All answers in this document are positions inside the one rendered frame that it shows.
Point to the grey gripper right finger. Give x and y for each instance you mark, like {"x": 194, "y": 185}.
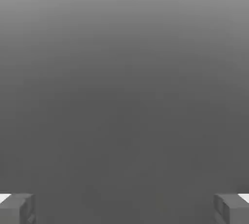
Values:
{"x": 234, "y": 209}

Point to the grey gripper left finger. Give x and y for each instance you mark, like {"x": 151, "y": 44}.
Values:
{"x": 13, "y": 208}

